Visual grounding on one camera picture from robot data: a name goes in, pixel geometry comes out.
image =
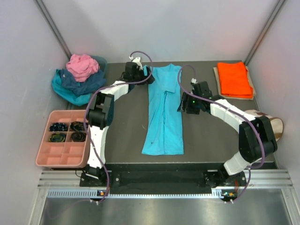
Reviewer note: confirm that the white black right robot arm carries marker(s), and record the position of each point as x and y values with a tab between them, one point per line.
256	138

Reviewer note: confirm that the light blue t shirt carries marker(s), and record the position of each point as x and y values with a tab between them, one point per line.
165	134

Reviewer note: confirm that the grey slotted cable duct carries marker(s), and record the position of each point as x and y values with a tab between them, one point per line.
98	194

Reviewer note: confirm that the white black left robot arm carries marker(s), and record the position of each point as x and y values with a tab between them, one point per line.
100	113

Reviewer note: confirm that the folded orange t shirt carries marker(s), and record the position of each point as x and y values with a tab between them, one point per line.
234	81

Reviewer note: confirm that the dark blue t shirt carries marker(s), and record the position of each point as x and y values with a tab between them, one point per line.
93	83

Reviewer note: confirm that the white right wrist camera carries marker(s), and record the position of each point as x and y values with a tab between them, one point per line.
193	82

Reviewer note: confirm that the pink compartment tray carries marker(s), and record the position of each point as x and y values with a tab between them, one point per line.
64	143

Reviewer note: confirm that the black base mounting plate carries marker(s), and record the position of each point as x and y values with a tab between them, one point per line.
159	178

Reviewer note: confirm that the dark hair tie blue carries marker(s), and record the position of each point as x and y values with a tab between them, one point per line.
57	126

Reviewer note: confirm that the teal plastic laundry bin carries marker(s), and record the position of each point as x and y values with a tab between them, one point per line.
102	63

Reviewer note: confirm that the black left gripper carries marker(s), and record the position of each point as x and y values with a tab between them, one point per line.
147	79

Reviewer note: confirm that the teal t shirt in bin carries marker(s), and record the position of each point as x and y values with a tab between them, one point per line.
67	94

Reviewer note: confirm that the cream canvas drawstring bag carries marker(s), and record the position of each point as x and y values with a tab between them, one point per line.
276	123

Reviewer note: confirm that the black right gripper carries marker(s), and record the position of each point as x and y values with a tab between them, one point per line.
186	98

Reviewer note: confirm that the dark hair tie green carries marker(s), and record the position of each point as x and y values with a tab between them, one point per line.
57	138

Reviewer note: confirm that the pink t shirt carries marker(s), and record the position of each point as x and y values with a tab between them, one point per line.
82	67

